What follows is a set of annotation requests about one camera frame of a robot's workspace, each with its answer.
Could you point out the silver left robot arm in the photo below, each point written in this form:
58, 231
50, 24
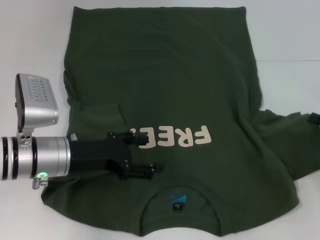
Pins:
50, 157

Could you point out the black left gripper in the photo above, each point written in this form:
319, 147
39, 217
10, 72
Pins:
95, 155

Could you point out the dark green FREE t-shirt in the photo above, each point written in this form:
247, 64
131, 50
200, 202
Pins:
175, 75

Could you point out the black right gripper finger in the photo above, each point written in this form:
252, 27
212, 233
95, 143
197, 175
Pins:
315, 118

